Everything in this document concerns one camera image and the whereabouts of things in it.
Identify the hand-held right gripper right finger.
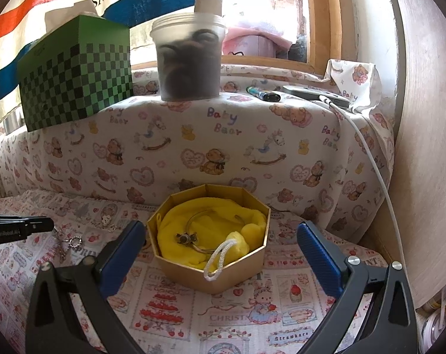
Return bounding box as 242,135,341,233
297,220,419,354

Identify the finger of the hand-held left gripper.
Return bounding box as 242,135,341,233
0,216,55,246

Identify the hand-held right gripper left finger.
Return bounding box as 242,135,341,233
25,220,150,354

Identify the silver chain with ring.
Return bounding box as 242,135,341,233
53,227,84,263

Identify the gold bangle with charm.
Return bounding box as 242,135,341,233
176,209,246,255

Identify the strawberry print mat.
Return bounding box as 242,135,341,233
0,190,411,354

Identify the yellow cloth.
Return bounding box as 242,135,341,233
157,198,267,271

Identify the bear print cloth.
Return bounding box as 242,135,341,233
0,59,397,237

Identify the light wooden panel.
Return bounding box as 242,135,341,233
370,0,446,311

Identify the grey power bank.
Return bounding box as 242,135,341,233
283,85,351,109

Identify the teal and black pen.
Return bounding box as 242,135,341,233
246,86,282,103

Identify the clear plastic lidded container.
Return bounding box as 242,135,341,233
150,12,228,102

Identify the orange blue striped towel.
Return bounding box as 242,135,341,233
0,0,198,133

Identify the pink white container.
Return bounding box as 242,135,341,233
223,22,296,58

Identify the white tissue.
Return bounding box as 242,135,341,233
45,0,106,30

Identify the white beaded cord loop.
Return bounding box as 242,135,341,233
204,239,237,281

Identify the white cable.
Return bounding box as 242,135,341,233
319,95,409,271

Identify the wooden window frame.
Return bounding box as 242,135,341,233
221,0,353,76

